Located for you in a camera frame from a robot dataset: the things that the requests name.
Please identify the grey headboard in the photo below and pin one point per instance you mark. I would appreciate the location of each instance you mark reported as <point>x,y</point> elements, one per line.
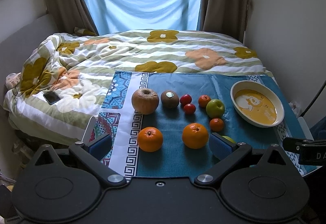
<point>19,46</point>

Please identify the floral striped duvet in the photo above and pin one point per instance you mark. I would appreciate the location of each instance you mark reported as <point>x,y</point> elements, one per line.
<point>80,71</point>

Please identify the small mandarin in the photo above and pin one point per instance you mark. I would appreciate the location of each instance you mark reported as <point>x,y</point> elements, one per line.
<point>216,124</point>
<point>203,100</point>

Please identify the black smartphone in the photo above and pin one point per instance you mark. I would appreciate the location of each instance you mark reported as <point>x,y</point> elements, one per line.
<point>51,97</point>

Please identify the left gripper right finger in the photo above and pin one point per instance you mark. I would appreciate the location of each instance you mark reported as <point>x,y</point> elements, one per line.
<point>231,156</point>

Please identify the red tomato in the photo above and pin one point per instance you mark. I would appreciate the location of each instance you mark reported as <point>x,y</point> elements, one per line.
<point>185,99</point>
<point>189,109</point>

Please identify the green apple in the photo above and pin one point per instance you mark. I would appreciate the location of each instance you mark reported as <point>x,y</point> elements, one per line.
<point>229,139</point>
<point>215,108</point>

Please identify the cream yellow fruit bowl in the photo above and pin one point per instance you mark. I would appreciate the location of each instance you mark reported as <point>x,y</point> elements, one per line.
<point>257,104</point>

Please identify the brown kiwi with sticker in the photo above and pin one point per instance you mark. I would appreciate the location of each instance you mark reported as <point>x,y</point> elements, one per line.
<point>169,99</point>

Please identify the blue patterned cloth mat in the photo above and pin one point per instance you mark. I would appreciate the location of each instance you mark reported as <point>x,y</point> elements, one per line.
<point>118,119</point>

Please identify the white plastic bag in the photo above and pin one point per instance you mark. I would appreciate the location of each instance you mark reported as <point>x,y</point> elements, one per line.
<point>296,108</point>

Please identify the brownish wrinkled apple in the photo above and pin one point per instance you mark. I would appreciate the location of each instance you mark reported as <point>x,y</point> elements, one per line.
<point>145,101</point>

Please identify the light blue window sheet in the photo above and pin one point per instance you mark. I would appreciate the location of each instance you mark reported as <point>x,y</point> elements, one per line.
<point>112,16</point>

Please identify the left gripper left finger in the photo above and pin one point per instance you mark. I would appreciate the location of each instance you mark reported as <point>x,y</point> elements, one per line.
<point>89,155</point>

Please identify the large orange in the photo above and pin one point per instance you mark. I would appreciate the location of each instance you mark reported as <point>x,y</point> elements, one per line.
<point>150,139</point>
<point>195,136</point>

